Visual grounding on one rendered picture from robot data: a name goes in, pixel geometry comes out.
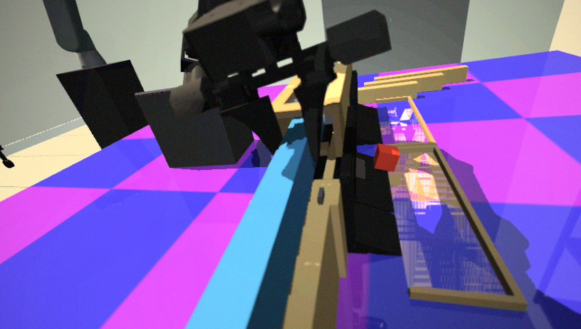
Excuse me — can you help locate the red block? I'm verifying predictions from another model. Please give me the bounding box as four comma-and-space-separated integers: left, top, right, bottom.
373, 143, 400, 172

